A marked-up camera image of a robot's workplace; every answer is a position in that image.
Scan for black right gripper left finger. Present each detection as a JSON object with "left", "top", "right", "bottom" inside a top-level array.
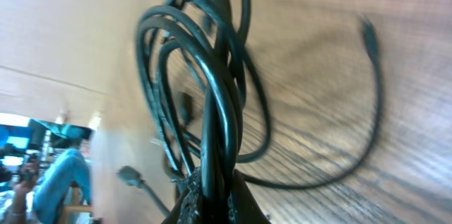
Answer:
[{"left": 162, "top": 167, "right": 202, "bottom": 224}]

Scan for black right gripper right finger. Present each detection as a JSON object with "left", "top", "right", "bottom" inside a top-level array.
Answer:
[{"left": 228, "top": 170, "right": 270, "bottom": 224}]

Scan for black USB cable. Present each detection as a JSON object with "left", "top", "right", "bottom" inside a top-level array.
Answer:
[{"left": 116, "top": 0, "right": 386, "bottom": 218}]

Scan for wooden stool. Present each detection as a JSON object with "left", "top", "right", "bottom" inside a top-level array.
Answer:
[{"left": 58, "top": 182, "right": 92, "bottom": 224}]

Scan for seated person in jeans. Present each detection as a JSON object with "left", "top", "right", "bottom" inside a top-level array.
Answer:
[{"left": 1, "top": 148, "right": 92, "bottom": 223}]

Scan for laptop with lit screen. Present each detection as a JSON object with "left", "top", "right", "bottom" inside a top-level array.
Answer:
[{"left": 1, "top": 124, "right": 34, "bottom": 153}]

